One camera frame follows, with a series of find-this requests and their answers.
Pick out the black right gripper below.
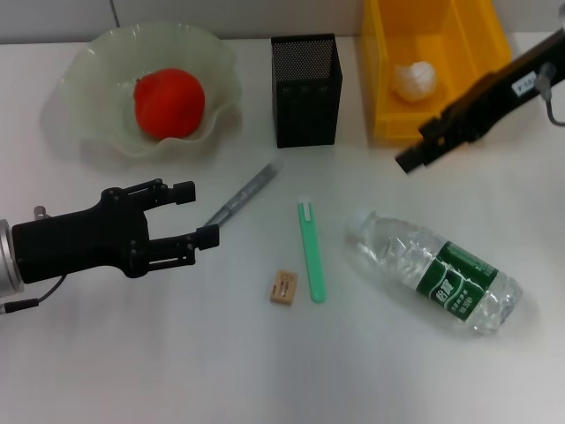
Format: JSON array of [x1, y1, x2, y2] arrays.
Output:
[[394, 25, 565, 176]]

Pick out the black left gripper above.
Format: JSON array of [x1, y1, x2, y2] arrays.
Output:
[[11, 178, 222, 286]]

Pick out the white paper ball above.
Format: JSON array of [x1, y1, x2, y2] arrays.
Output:
[[394, 61, 438, 102]]

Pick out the red orange fruit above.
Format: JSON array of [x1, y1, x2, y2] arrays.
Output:
[[133, 68, 207, 140]]

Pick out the clear water bottle green label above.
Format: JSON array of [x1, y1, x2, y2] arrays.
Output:
[[345, 209, 524, 337]]

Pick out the grey glitter pen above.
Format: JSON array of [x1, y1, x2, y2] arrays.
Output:
[[203, 162, 286, 229]]

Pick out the tan eraser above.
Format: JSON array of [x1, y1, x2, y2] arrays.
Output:
[[269, 269, 298, 306]]

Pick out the green plastic pen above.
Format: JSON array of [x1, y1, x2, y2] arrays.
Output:
[[297, 195, 328, 304]]

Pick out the black mesh pen holder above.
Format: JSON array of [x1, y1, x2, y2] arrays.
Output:
[[270, 34, 344, 149]]

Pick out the pale green glass fruit plate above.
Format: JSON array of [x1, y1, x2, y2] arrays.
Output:
[[59, 24, 244, 163]]

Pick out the yellow plastic storage bin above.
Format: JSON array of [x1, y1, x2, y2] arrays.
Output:
[[359, 0, 513, 145]]

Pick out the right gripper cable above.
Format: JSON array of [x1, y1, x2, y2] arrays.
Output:
[[532, 61, 565, 129]]

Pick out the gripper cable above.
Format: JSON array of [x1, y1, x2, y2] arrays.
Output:
[[0, 273, 67, 315], [532, 61, 565, 129]]

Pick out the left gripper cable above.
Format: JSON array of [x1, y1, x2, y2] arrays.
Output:
[[0, 273, 67, 315]]

